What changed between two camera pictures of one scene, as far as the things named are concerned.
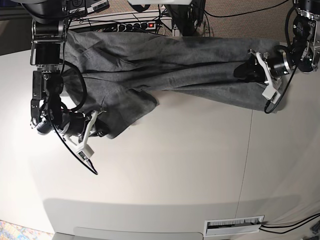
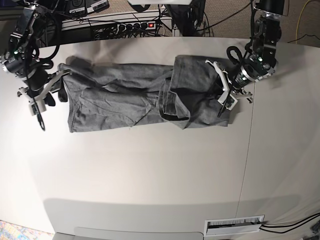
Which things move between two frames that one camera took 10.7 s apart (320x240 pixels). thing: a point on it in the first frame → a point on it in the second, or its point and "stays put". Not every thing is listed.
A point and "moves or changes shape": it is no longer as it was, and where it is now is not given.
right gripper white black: [275, 64] → [244, 75]
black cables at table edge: [312, 217] stays put
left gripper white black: [83, 146] → [36, 97]
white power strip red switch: [136, 26] stays put
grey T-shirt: [112, 76] moves or changes shape
